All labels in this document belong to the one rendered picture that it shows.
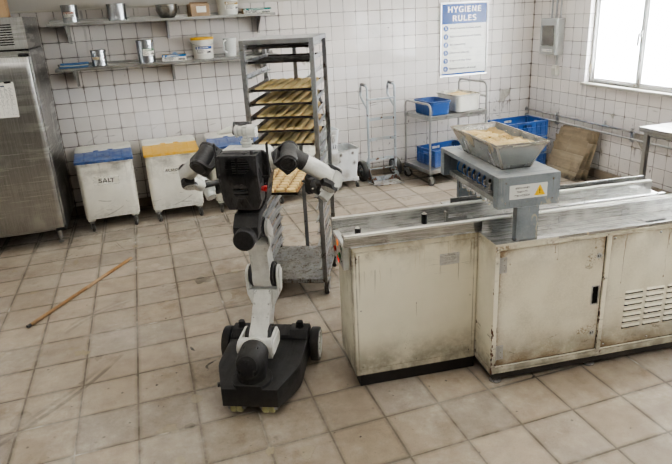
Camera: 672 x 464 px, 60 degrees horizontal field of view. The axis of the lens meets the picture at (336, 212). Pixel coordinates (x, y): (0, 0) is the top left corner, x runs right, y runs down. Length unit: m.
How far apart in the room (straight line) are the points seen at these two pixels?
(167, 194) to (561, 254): 4.13
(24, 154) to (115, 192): 0.89
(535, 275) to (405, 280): 0.66
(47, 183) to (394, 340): 3.76
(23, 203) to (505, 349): 4.40
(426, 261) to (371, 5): 4.49
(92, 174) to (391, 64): 3.58
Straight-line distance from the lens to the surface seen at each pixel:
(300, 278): 4.26
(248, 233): 2.92
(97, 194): 6.17
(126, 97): 6.64
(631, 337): 3.73
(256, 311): 3.32
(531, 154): 3.05
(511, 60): 8.03
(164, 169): 6.10
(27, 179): 5.93
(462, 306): 3.29
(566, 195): 3.71
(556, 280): 3.26
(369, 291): 3.05
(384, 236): 2.96
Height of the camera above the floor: 1.97
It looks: 19 degrees down
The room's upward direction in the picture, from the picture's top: 3 degrees counter-clockwise
